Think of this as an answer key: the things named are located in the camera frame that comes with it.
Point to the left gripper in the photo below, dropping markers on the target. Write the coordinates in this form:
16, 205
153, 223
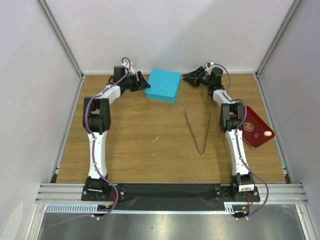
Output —
142, 83

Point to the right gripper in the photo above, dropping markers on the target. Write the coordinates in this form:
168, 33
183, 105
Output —
193, 77

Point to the teal box lid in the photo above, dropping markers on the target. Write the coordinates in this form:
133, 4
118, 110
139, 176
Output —
164, 82

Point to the metal tongs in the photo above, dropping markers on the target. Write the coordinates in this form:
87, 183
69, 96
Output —
195, 133

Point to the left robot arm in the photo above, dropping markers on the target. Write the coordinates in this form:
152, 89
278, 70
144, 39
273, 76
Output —
96, 120

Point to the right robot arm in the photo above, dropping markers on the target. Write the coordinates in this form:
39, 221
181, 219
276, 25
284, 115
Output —
231, 123

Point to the teal chocolate box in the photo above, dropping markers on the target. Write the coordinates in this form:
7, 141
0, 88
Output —
162, 98

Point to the red chocolate tray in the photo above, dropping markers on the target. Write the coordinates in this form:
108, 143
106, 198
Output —
254, 124

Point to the beige oval chocolate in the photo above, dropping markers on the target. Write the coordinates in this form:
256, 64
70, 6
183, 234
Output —
267, 133

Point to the right aluminium frame post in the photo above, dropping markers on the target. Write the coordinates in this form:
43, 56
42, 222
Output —
281, 30

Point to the aluminium frame post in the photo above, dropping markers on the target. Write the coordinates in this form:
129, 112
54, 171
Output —
45, 8
281, 30

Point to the left aluminium frame post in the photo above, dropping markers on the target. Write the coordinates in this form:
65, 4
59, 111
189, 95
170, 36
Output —
45, 8

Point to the slotted cable duct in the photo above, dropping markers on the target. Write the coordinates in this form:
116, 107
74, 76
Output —
98, 209

